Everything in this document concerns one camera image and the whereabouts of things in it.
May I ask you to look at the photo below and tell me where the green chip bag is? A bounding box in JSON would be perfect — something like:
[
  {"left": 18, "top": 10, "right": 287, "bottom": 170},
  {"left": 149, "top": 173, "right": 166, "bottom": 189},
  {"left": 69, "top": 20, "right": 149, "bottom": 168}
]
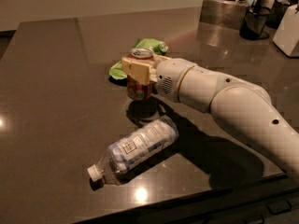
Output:
[{"left": 108, "top": 38, "right": 168, "bottom": 80}]

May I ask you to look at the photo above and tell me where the steel dispenser base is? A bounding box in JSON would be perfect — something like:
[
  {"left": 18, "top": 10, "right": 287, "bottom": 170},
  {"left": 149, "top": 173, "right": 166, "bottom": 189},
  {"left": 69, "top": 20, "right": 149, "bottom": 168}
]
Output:
[{"left": 200, "top": 0, "right": 246, "bottom": 30}]

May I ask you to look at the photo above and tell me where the clear plastic water bottle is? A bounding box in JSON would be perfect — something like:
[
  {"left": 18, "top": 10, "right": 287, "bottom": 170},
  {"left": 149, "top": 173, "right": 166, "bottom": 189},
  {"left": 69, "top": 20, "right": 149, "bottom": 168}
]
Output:
[{"left": 87, "top": 116, "right": 178, "bottom": 185}]

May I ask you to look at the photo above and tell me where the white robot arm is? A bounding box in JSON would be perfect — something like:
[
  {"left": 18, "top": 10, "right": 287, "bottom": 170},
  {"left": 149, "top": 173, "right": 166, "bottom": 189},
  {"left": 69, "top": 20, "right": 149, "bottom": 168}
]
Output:
[{"left": 121, "top": 56, "right": 299, "bottom": 182}]

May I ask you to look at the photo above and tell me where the black mesh cup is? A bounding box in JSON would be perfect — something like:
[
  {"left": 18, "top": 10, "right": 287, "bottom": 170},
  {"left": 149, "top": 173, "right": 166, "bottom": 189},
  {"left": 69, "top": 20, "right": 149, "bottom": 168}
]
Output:
[{"left": 239, "top": 6, "right": 271, "bottom": 40}]

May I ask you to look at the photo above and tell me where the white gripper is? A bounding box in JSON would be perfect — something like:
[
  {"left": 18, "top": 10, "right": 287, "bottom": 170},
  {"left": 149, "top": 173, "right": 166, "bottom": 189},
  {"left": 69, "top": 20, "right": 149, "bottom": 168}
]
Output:
[{"left": 121, "top": 55, "right": 195, "bottom": 103}]

